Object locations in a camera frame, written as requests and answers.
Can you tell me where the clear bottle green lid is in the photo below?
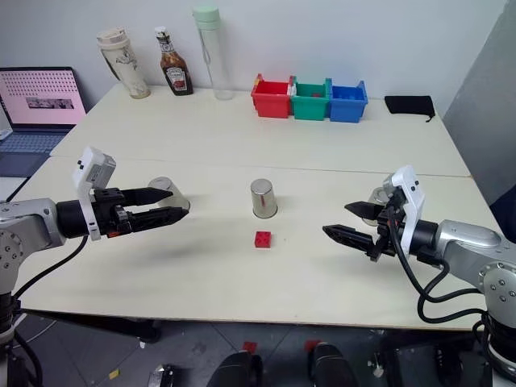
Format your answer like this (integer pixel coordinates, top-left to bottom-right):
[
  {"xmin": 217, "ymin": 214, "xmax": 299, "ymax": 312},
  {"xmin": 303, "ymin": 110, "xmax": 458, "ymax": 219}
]
[{"xmin": 191, "ymin": 4, "xmax": 236, "ymax": 101}]

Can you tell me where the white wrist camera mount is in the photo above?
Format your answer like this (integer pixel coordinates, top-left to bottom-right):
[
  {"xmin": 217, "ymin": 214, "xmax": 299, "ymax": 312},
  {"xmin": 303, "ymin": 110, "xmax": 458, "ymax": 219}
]
[
  {"xmin": 71, "ymin": 146, "xmax": 118, "ymax": 242},
  {"xmin": 381, "ymin": 164, "xmax": 427, "ymax": 258}
]

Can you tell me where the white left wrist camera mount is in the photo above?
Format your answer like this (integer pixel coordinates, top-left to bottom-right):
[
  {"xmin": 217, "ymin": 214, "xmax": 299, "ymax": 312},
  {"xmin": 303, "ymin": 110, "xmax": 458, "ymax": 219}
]
[{"xmin": 71, "ymin": 146, "xmax": 118, "ymax": 242}]

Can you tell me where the grey partition panel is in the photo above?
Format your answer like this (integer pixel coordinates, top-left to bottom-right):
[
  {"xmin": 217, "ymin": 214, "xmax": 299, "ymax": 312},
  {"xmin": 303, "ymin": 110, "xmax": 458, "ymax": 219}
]
[{"xmin": 440, "ymin": 0, "xmax": 516, "ymax": 202}]

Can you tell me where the ketchup bottle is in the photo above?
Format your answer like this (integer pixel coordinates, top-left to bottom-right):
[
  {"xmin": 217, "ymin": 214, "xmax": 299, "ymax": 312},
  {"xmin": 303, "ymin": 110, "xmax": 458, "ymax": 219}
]
[{"xmin": 154, "ymin": 26, "xmax": 195, "ymax": 97}]

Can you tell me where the steel cup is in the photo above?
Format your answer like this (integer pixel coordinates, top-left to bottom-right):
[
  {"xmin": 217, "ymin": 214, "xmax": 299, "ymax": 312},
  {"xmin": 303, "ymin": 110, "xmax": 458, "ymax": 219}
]
[
  {"xmin": 146, "ymin": 176, "xmax": 191, "ymax": 211},
  {"xmin": 360, "ymin": 185, "xmax": 394, "ymax": 225},
  {"xmin": 249, "ymin": 178, "xmax": 280, "ymax": 220}
]

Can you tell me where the red toy brick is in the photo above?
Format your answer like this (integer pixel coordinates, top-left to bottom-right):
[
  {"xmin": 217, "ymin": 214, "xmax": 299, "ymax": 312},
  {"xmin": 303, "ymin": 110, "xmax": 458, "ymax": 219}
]
[{"xmin": 253, "ymin": 231, "xmax": 273, "ymax": 251}]

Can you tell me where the black table frame bar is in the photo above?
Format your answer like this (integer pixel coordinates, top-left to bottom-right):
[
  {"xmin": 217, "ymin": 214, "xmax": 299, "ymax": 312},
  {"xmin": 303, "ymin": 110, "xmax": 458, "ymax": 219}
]
[{"xmin": 23, "ymin": 309, "xmax": 163, "ymax": 344}]

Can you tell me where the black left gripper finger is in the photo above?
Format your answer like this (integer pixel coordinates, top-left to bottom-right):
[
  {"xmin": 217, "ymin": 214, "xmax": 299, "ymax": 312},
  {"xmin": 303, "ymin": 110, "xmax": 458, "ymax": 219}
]
[
  {"xmin": 123, "ymin": 206, "xmax": 191, "ymax": 234},
  {"xmin": 122, "ymin": 187, "xmax": 175, "ymax": 205}
]

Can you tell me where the green plastic bin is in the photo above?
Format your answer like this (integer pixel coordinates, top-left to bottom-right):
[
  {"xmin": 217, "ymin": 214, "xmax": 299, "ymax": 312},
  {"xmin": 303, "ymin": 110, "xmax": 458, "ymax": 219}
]
[{"xmin": 290, "ymin": 75, "xmax": 332, "ymax": 122}]

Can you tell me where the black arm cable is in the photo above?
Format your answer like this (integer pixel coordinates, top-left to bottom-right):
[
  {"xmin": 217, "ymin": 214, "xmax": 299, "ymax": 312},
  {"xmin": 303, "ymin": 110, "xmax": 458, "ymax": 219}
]
[
  {"xmin": 10, "ymin": 235, "xmax": 89, "ymax": 302},
  {"xmin": 386, "ymin": 217, "xmax": 491, "ymax": 324}
]

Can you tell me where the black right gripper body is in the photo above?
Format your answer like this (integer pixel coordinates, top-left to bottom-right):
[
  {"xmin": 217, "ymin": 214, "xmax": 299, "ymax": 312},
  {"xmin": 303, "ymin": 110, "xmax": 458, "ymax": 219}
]
[{"xmin": 368, "ymin": 193, "xmax": 408, "ymax": 264}]

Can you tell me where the red plastic bin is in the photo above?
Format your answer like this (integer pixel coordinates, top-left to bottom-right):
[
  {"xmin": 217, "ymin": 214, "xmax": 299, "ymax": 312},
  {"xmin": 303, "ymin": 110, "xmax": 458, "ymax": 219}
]
[{"xmin": 250, "ymin": 73, "xmax": 294, "ymax": 119}]

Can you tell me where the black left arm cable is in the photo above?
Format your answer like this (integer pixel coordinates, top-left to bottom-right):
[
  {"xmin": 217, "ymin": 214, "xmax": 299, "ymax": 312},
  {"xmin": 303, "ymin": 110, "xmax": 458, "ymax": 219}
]
[{"xmin": 10, "ymin": 235, "xmax": 89, "ymax": 302}]

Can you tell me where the open laptop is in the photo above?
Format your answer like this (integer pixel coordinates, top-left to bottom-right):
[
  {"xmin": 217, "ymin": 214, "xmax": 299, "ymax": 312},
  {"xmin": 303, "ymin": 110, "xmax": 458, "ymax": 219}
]
[{"xmin": 0, "ymin": 66, "xmax": 88, "ymax": 177}]

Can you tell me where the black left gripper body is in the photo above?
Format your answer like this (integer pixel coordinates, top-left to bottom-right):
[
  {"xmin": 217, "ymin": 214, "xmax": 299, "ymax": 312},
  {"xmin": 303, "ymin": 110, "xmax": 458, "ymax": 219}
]
[{"xmin": 90, "ymin": 187, "xmax": 135, "ymax": 239}]

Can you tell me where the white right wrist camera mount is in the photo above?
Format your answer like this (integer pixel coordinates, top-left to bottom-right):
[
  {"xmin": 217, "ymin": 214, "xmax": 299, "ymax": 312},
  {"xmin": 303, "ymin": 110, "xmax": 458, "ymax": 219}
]
[{"xmin": 381, "ymin": 164, "xmax": 427, "ymax": 258}]

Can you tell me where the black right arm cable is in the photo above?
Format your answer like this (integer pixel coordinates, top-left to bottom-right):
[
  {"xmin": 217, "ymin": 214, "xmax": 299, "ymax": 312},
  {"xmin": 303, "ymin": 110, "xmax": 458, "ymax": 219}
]
[{"xmin": 386, "ymin": 217, "xmax": 491, "ymax": 324}]

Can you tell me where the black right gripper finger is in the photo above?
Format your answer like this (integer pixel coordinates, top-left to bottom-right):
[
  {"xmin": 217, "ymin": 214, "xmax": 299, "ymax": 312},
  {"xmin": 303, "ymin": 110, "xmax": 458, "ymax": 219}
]
[
  {"xmin": 344, "ymin": 201, "xmax": 381, "ymax": 222},
  {"xmin": 322, "ymin": 223, "xmax": 379, "ymax": 255}
]

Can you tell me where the beige printed tumbler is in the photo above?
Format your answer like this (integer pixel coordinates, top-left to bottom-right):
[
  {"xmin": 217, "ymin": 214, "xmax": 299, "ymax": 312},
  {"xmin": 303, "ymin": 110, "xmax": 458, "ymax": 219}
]
[{"xmin": 96, "ymin": 27, "xmax": 152, "ymax": 100}]

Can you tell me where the black fabric pouch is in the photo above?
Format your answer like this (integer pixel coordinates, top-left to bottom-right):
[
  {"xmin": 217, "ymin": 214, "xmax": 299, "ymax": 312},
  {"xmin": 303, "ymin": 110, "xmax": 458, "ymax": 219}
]
[{"xmin": 384, "ymin": 95, "xmax": 437, "ymax": 123}]

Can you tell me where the dark rounded shape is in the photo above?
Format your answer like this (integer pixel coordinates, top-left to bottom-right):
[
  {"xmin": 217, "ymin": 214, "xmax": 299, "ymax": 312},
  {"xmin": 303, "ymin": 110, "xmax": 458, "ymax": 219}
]
[
  {"xmin": 307, "ymin": 343, "xmax": 356, "ymax": 387},
  {"xmin": 208, "ymin": 349, "xmax": 264, "ymax": 387}
]

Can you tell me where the blue plastic bin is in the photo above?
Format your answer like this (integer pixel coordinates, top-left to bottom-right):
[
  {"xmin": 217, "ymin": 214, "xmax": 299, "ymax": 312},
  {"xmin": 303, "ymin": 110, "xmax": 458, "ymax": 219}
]
[{"xmin": 327, "ymin": 79, "xmax": 369, "ymax": 123}]

